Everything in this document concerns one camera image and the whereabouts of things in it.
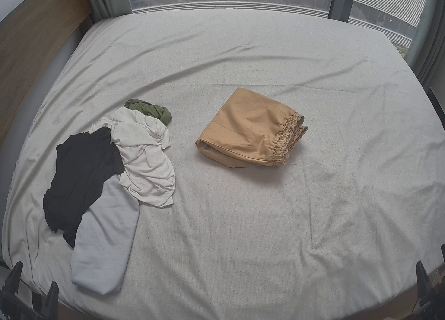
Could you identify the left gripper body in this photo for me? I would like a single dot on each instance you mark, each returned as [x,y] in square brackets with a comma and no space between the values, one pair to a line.
[10,306]

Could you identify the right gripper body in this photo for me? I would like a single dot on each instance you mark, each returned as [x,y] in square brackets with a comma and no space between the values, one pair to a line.
[433,303]

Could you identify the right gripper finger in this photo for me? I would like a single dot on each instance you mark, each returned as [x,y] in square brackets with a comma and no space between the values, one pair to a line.
[421,277]
[443,256]

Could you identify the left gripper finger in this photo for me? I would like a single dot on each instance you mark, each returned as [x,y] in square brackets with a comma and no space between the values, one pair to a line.
[16,278]
[52,299]

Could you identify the tan shorts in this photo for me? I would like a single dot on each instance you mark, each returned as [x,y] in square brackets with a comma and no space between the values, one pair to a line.
[250,123]

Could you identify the bed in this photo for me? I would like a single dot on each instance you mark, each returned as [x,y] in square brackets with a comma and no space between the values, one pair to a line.
[264,207]

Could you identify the pale grey garment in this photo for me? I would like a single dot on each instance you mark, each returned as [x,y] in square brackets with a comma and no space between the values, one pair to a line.
[104,242]

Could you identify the black garment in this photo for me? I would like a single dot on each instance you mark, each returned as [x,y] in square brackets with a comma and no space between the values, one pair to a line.
[80,179]

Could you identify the white garment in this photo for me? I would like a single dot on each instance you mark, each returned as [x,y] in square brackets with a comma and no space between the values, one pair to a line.
[146,158]

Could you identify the olive green garment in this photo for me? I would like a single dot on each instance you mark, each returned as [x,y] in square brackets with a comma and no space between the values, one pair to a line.
[149,108]

